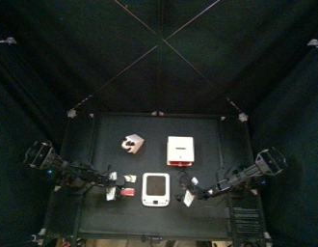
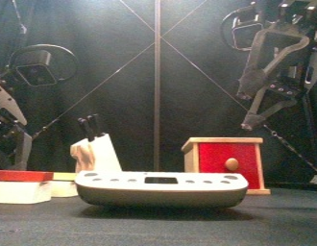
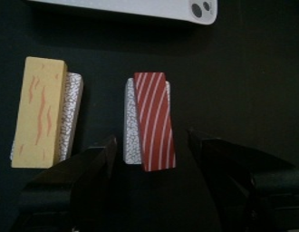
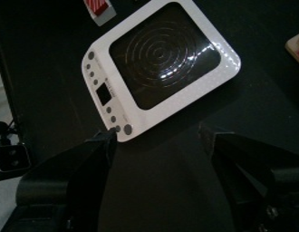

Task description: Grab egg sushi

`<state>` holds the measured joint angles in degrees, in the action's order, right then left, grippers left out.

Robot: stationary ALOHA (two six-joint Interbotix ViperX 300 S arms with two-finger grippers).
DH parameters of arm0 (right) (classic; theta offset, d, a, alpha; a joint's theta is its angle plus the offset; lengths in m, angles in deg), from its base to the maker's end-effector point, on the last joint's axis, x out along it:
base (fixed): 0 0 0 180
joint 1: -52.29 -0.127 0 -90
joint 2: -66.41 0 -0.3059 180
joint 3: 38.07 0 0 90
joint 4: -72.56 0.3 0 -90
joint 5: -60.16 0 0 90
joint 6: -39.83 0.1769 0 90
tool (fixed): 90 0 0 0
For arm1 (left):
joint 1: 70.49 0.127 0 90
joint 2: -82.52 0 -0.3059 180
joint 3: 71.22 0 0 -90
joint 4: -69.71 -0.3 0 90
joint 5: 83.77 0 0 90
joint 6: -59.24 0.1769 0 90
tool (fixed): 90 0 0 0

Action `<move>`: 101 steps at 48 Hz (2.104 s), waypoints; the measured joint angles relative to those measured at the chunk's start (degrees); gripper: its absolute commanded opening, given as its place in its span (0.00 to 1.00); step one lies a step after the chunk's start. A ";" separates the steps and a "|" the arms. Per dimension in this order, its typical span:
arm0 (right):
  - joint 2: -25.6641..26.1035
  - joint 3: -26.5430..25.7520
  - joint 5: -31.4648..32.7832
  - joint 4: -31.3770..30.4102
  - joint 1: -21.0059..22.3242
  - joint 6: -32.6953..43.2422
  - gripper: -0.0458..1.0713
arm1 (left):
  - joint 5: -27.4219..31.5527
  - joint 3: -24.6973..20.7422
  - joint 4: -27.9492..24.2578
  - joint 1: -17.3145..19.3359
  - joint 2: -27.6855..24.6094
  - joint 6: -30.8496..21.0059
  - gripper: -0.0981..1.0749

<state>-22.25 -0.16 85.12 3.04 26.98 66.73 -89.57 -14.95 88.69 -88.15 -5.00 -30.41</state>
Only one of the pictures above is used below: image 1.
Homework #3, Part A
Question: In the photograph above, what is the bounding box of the red tuna sushi toy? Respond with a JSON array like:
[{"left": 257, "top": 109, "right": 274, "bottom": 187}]
[{"left": 120, "top": 187, "right": 136, "bottom": 198}]

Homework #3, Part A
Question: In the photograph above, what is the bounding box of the white toy tablet dark screen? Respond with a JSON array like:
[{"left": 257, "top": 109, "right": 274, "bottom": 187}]
[{"left": 140, "top": 172, "right": 173, "bottom": 208}]

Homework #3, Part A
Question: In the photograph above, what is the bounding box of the white box with red base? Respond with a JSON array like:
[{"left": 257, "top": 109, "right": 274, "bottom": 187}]
[{"left": 166, "top": 135, "right": 197, "bottom": 168}]

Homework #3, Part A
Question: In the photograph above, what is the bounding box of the pinkish white cube toy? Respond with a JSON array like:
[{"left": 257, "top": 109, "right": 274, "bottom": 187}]
[{"left": 120, "top": 133, "right": 147, "bottom": 154}]

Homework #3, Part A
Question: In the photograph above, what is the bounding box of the white text label sticker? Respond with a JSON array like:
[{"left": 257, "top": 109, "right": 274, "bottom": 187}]
[{"left": 231, "top": 206, "right": 262, "bottom": 239}]

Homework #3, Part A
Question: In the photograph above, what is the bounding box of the black cloth backdrop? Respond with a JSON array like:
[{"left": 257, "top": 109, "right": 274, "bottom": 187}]
[{"left": 0, "top": 0, "right": 318, "bottom": 247}]

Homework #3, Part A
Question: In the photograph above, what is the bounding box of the thin diagonal cord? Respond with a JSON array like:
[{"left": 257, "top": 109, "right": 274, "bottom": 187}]
[
  {"left": 114, "top": 0, "right": 243, "bottom": 114},
  {"left": 70, "top": 0, "right": 222, "bottom": 112}
]

